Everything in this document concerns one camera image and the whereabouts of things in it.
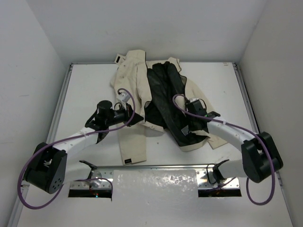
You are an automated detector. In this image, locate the beige jacket with black lining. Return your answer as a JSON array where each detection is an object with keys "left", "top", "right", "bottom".
[{"left": 111, "top": 50, "right": 227, "bottom": 165}]

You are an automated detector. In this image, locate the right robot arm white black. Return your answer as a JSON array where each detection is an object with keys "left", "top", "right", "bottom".
[{"left": 186, "top": 98, "right": 283, "bottom": 183}]

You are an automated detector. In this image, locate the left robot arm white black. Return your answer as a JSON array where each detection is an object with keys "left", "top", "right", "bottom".
[{"left": 21, "top": 100, "right": 143, "bottom": 194}]

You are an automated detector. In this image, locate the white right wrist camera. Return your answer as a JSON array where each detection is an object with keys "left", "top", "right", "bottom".
[{"left": 189, "top": 97, "right": 199, "bottom": 103}]

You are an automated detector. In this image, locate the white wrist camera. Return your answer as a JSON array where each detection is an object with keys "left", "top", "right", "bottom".
[
  {"left": 117, "top": 92, "right": 131, "bottom": 103},
  {"left": 189, "top": 97, "right": 199, "bottom": 103}
]

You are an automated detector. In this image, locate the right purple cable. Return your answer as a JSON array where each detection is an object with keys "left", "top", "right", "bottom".
[{"left": 172, "top": 94, "right": 275, "bottom": 205}]

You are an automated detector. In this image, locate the purple cable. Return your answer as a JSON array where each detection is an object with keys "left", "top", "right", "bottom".
[
  {"left": 172, "top": 94, "right": 275, "bottom": 205},
  {"left": 18, "top": 88, "right": 136, "bottom": 210}
]

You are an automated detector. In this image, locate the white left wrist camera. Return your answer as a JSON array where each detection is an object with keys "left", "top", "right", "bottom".
[{"left": 117, "top": 92, "right": 131, "bottom": 103}]

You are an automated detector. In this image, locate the silver front mounting rail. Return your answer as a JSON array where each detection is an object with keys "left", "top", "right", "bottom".
[{"left": 71, "top": 164, "right": 240, "bottom": 192}]

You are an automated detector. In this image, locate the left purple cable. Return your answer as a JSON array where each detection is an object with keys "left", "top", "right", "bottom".
[{"left": 18, "top": 88, "right": 136, "bottom": 210}]

